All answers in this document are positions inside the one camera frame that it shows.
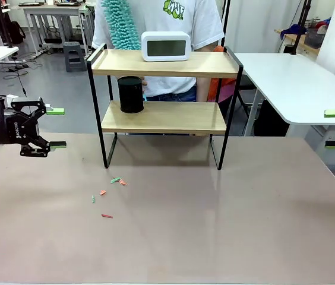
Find black cylindrical cup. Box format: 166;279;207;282
118;76;144;114

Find teal chenille duster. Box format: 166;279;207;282
100;0;148;102

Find person left forearm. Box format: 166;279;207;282
195;77;210;103

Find blue cloth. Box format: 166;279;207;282
280;24;308;39

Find black backpack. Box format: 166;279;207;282
7;20;26;45

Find grey-framed background desk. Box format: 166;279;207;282
10;2;97;57

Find thin black pole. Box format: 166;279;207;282
222;0;230;48

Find white digital alarm clock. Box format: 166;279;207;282
140;31;191;62

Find wooden background table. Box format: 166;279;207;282
274;28;321;56

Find large white table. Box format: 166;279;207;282
233;52;335;137

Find person in white t-shirt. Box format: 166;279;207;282
91;0;225;97

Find grey plastic step stool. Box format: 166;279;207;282
62;41;87;73

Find black wire basket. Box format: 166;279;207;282
305;28;327;48

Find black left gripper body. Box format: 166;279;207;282
4;112;40;146

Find black tripod pole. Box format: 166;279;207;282
292;0;312;56

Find blue jeans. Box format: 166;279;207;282
146;88;198;103

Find black floor cable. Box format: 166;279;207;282
12;56;36;100

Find two-tier wooden black-framed shelf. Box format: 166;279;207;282
86;42;244;171

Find orange and pink chair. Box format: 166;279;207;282
207;45;236;103

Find black box under table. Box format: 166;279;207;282
252;99;290;137

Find black stand pole with clamp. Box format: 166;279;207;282
0;0;15;50

